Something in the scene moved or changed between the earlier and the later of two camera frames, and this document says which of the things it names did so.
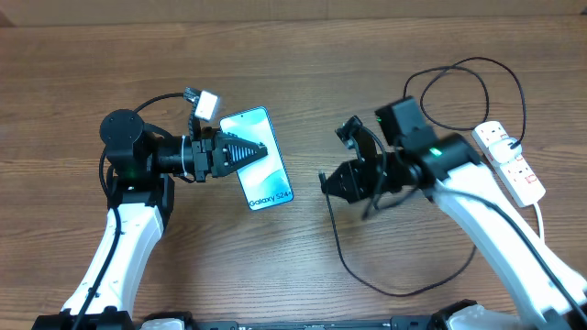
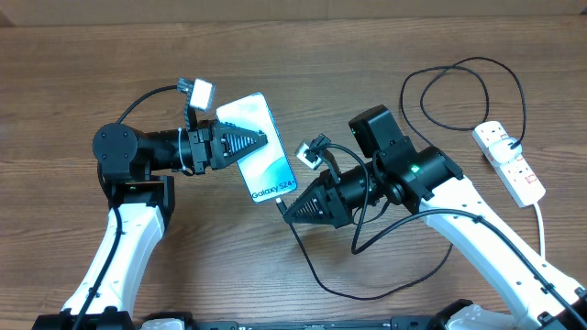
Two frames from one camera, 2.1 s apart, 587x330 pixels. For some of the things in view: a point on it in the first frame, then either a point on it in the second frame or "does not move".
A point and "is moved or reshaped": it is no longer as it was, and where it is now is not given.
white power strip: x=518 y=178 does not move
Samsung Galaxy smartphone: x=265 y=182 is moved or reshaped
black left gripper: x=214 y=154 -> x=213 y=147
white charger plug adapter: x=500 y=150 does not move
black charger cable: x=441 y=70 is moved or reshaped
